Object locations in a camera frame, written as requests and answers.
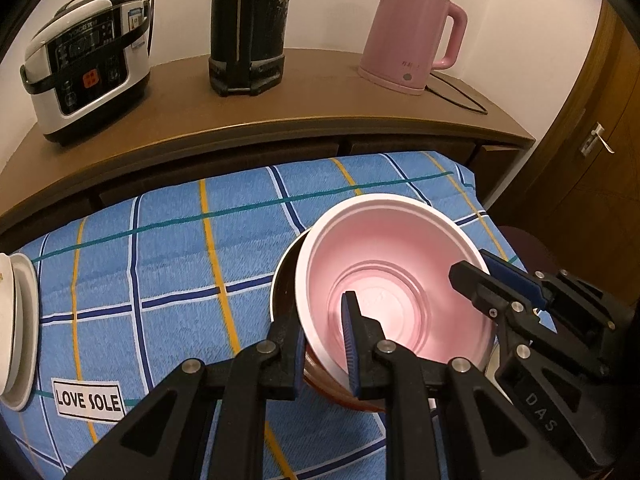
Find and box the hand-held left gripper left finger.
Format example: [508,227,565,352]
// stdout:
[62,302,307,480]

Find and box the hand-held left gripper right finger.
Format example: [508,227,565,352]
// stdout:
[341,290,586,480]

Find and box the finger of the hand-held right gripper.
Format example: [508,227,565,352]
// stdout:
[448,260,532,361]
[480,249,631,377]

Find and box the brown bowl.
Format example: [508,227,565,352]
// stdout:
[270,230,391,413]

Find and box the pink plastic bowl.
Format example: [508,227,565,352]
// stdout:
[296,194,498,381]

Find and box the plain white plate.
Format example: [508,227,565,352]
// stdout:
[0,252,40,412]

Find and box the floral rimmed white plate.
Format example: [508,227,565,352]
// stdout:
[0,254,17,396]

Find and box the dark round stool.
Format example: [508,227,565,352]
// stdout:
[500,225,558,273]

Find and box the brown wooden door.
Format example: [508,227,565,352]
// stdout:
[487,0,640,306]

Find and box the blue plaid cloth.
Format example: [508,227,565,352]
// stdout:
[0,151,526,480]

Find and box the brown wooden cabinet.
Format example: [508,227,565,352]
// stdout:
[0,49,537,238]

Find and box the pink electric kettle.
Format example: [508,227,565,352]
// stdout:
[357,0,468,97]

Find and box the tall black thermos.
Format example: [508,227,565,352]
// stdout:
[207,0,296,97]

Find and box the white and black rice cooker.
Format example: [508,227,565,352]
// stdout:
[20,0,155,147]

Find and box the silver door handle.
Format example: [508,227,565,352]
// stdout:
[580,122,616,157]

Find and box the black kettle power cord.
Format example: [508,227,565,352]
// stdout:
[425,71,489,115]

